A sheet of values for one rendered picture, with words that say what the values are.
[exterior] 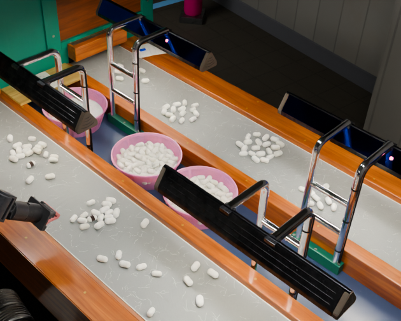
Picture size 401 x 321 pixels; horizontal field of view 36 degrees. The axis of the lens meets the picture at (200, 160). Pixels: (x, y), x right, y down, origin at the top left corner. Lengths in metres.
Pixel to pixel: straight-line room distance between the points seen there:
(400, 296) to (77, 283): 0.98
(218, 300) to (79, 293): 0.41
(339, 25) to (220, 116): 1.97
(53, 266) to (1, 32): 1.09
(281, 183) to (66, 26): 1.21
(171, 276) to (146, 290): 0.09
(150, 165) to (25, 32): 0.82
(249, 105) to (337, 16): 1.88
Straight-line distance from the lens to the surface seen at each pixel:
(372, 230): 2.15
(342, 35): 4.36
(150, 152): 2.34
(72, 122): 1.95
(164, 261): 1.94
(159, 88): 2.71
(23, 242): 2.01
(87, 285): 1.86
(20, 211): 1.81
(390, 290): 2.01
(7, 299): 1.85
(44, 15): 2.71
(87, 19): 2.88
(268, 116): 2.54
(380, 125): 3.41
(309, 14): 4.53
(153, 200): 2.10
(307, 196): 1.96
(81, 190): 2.19
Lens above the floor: 2.20
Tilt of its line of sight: 39 degrees down
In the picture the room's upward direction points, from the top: 3 degrees clockwise
